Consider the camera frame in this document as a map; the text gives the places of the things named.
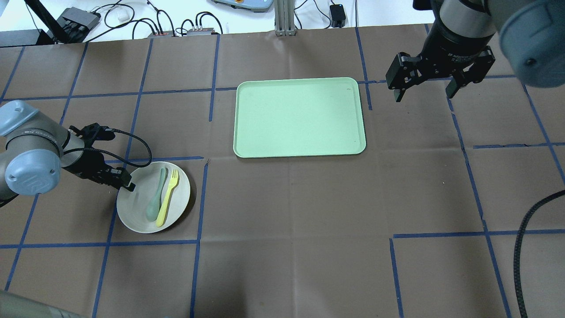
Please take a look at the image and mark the yellow plastic fork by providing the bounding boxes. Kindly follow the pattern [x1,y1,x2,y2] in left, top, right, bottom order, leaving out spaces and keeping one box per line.
[155,169,180,227]

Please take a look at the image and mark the grey usb hub box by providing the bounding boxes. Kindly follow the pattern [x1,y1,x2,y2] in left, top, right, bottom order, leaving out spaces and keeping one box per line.
[57,7,101,43]

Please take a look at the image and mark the aluminium frame post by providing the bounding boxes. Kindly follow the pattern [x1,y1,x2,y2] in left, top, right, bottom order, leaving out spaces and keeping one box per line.
[274,0,297,37]

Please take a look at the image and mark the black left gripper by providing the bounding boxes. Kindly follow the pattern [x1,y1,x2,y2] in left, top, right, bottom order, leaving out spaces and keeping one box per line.
[62,137,136,193]

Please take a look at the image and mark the white round plate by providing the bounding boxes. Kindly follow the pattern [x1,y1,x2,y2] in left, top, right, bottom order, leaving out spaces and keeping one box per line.
[116,162,191,234]

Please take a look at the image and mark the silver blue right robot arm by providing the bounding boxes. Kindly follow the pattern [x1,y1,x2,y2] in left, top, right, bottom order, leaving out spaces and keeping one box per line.
[386,0,565,102]

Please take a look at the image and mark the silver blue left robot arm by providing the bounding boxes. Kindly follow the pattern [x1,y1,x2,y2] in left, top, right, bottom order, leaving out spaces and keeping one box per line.
[0,100,136,206]

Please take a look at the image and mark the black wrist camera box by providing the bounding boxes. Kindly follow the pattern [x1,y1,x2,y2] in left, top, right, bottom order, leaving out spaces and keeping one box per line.
[68,123,116,142]

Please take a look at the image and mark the light green plastic tray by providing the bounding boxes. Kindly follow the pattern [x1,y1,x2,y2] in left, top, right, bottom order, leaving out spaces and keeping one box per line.
[233,78,366,159]

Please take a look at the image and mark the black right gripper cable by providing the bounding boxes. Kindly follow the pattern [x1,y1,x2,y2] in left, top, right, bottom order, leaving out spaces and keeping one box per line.
[513,190,565,318]

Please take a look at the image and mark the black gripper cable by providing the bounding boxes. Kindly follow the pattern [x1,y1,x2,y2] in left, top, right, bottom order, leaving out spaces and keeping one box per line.
[62,128,152,168]
[513,190,565,318]

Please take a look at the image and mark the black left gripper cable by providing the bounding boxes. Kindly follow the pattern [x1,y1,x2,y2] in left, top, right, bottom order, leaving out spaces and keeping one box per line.
[62,128,152,168]

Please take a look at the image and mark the black power adapter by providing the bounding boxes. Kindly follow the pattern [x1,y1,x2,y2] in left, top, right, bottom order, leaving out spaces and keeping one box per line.
[329,4,347,28]

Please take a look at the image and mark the small orange connector box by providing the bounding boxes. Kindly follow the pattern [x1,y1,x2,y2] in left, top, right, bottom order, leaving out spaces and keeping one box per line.
[147,30,176,38]

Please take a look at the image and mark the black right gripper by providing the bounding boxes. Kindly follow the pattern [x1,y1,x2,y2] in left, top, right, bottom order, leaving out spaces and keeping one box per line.
[386,20,496,102]

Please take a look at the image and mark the black monitor stand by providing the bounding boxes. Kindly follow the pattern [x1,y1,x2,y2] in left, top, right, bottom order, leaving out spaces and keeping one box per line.
[0,0,69,48]

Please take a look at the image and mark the teal green plastic spoon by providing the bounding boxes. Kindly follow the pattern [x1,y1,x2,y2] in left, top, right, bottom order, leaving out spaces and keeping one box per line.
[145,167,167,222]

